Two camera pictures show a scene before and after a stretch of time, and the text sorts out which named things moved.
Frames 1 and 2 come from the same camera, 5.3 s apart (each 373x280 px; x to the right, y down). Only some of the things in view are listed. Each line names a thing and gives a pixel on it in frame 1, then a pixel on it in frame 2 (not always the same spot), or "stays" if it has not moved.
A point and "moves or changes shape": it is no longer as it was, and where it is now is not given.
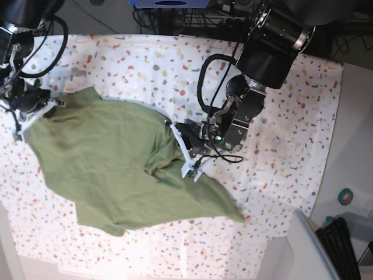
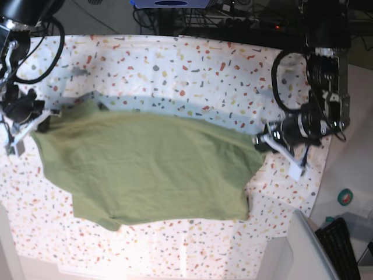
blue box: (171, 4) stays
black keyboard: (335, 238) stays
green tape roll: (345, 196) stays
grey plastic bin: (311, 261) stays
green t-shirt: (118, 163) moves or changes shape
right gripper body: (194, 135) to (302, 126)
